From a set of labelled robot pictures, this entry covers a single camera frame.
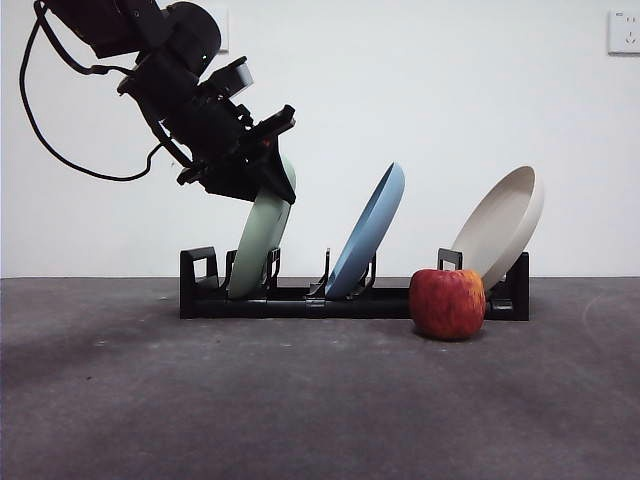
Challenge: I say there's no cream plate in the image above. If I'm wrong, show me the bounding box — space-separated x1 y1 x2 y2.
449 165 545 293

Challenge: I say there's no red apple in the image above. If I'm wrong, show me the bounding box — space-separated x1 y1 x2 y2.
408 267 487 343

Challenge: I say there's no black plate rack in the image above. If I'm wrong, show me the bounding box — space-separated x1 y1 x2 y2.
178 244 530 321

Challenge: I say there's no white wall socket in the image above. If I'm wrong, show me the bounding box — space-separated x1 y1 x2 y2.
606 9 640 56

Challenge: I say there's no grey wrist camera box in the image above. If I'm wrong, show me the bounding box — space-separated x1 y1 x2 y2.
199 56 255 99

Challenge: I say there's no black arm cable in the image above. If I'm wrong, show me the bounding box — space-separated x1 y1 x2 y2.
18 0 169 182
34 2 136 78

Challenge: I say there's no green plate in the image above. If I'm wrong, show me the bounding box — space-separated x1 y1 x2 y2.
228 158 298 301

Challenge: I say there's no blue plate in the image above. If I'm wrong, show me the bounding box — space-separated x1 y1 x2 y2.
324 160 407 298

